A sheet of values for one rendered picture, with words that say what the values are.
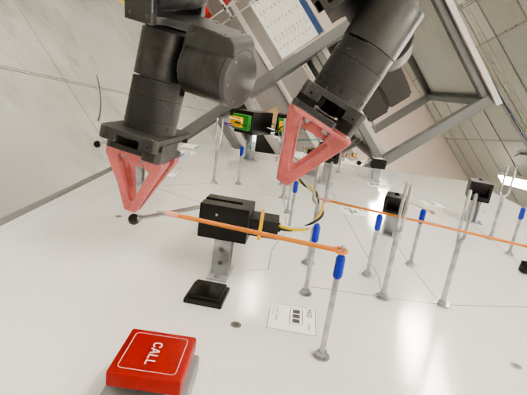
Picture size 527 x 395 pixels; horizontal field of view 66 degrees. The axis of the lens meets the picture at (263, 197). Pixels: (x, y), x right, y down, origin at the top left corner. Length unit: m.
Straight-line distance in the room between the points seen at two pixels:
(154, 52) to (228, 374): 0.31
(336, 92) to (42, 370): 0.34
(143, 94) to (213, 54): 0.09
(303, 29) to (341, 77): 7.84
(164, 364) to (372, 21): 0.33
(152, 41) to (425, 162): 7.99
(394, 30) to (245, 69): 0.14
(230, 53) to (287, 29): 7.87
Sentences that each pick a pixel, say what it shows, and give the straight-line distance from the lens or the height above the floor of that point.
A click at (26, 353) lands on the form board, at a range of 0.39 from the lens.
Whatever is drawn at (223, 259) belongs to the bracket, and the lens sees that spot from 0.48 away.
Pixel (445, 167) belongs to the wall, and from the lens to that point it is 8.44.
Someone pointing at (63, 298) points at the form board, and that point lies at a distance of 0.45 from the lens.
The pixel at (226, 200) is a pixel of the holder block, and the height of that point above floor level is 1.15.
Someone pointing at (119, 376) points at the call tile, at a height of 1.09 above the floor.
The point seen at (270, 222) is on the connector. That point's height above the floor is 1.19.
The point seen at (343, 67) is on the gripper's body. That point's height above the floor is 1.33.
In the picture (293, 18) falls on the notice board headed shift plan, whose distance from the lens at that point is 8.31.
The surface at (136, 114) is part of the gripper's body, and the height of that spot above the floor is 1.13.
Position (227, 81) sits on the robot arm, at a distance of 0.40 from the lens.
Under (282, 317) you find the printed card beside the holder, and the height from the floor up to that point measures 1.16.
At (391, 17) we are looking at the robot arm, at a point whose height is 1.39.
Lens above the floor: 1.28
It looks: 11 degrees down
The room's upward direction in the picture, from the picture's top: 59 degrees clockwise
